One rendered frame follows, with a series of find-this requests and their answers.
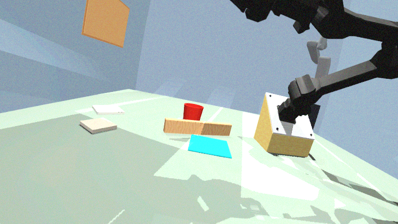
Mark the white flat square pad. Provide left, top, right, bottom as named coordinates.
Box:
left=80, top=118, right=117, bottom=133
left=92, top=105, right=125, bottom=115

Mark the brown wooden bar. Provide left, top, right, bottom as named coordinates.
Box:
left=163, top=118, right=232, bottom=136

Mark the red cup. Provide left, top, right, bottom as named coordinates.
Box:
left=183, top=103, right=204, bottom=121

